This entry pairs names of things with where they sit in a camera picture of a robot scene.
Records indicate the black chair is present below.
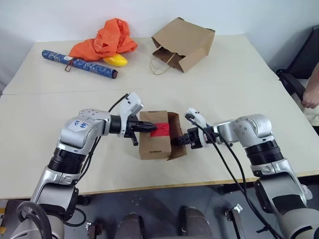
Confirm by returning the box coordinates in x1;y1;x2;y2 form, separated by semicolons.
275;26;319;100

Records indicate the yellow mango toy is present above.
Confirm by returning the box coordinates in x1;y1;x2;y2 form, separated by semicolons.
103;54;128;67

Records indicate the orange crumpled cloth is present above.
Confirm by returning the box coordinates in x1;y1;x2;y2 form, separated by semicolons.
68;18;139;62

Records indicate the blue patterned rolled scroll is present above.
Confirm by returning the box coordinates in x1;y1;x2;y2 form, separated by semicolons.
41;49;119;80

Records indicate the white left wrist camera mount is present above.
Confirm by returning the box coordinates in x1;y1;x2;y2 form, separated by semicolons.
118;92;145;137

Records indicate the person's bare hand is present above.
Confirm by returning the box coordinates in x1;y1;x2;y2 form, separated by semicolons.
300;86;319;109

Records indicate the brown paper bag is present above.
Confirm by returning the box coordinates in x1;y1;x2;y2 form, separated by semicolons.
149;16;216;76

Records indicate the brown scroll tie cord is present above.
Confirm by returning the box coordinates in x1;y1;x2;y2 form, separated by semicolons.
64;57;75;73

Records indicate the brown cardboard box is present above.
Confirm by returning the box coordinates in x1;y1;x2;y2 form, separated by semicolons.
139;110;187;161

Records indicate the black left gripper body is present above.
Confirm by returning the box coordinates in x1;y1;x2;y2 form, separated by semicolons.
124;120;140;138

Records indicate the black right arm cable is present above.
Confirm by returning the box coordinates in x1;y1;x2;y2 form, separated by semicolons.
184;113;285;239

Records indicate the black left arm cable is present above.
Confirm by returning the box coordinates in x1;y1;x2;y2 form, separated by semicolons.
63;93;130;227

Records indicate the metal floor bracket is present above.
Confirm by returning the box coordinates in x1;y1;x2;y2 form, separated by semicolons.
86;221;101;239
224;204;244;239

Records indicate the dark rounded shape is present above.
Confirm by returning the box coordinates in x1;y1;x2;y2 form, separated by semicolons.
117;213;148;239
179;206;212;239

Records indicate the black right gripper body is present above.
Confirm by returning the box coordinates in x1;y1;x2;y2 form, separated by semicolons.
186;126;207;150

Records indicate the person's beige clothing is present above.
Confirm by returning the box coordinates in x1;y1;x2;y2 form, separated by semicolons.
303;106;319;136

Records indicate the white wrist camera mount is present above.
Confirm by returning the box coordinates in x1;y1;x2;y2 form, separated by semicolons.
118;92;145;137
184;108;209;148

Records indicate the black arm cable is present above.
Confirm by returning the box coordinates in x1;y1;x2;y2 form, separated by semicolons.
63;93;130;227
184;113;285;239

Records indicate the thick black hose loop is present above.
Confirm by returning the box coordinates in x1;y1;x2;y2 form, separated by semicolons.
16;201;47;239

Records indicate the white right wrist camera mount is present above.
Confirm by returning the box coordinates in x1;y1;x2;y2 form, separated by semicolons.
184;108;209;148

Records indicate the white patterned shoe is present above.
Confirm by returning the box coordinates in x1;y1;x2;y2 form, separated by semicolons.
302;184;313;200

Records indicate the black table frame bar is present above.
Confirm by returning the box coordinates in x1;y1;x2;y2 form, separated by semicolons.
219;183;255;195

